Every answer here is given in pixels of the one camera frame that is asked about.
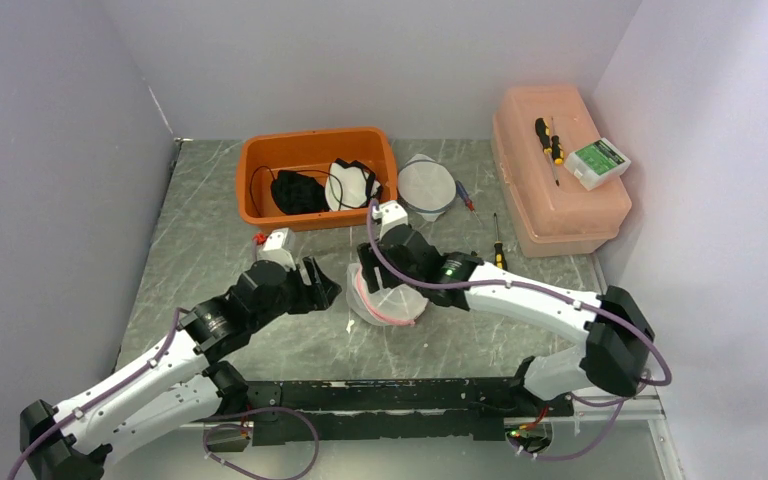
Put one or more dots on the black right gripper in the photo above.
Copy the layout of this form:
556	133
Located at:
368	271

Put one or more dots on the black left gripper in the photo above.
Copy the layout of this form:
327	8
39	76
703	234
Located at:
320	292

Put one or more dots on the white mesh pink-zip laundry bag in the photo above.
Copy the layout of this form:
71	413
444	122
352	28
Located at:
399	306

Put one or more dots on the black white bra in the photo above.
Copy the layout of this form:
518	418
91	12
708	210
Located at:
342	186

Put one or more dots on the white mesh blue-zip laundry bag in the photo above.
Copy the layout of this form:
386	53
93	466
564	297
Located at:
426	187

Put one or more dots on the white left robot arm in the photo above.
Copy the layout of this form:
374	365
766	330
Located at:
184	377

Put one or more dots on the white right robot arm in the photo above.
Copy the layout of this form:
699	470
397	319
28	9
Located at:
611	339

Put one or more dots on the blue red screwdriver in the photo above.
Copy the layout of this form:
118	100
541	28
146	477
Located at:
464	196

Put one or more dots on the black yellow screwdriver on table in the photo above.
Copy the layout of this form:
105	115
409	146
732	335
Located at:
500	260

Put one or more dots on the orange plastic tub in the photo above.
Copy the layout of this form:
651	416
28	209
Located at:
309	153

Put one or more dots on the translucent pink storage box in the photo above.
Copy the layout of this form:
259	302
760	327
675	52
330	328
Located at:
553	214

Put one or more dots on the large black yellow screwdriver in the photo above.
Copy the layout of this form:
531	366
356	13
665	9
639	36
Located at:
543	133

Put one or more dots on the thin black yellow screwdriver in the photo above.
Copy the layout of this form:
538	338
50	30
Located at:
556	149

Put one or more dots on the white green small box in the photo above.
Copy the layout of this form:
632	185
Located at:
596	163

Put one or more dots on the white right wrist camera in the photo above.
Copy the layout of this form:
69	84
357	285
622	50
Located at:
388	216

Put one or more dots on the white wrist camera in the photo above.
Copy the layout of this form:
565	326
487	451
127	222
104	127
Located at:
277	247
388	216

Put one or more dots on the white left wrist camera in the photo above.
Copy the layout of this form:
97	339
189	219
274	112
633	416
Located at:
277	247

